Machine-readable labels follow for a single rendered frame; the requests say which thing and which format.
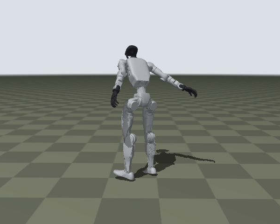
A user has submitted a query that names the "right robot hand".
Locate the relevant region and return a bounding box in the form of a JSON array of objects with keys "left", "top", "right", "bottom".
[{"left": 179, "top": 84, "right": 197, "bottom": 97}]

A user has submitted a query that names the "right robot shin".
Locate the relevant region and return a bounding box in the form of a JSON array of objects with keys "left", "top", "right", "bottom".
[{"left": 145, "top": 133, "right": 155, "bottom": 169}]

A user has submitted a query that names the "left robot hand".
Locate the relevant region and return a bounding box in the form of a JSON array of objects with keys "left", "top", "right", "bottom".
[{"left": 111, "top": 85, "right": 120, "bottom": 108}]

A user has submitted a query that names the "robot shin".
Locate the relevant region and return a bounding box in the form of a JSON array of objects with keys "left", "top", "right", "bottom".
[
  {"left": 145, "top": 133, "right": 155, "bottom": 169},
  {"left": 123, "top": 135, "right": 135, "bottom": 173}
]

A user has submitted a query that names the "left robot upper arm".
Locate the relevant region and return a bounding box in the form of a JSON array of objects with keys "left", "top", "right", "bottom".
[{"left": 118, "top": 59, "right": 127, "bottom": 77}]

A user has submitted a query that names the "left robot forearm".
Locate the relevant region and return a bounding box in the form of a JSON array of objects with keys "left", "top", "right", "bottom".
[{"left": 113, "top": 69, "right": 125, "bottom": 90}]

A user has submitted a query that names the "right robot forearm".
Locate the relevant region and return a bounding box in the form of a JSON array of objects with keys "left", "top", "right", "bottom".
[{"left": 166, "top": 74, "right": 183, "bottom": 91}]

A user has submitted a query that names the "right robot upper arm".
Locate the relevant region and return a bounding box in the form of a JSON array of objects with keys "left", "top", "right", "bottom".
[{"left": 147, "top": 62, "right": 169, "bottom": 82}]

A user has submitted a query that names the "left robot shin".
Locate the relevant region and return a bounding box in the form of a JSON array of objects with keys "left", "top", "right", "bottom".
[{"left": 123, "top": 135, "right": 135, "bottom": 173}]

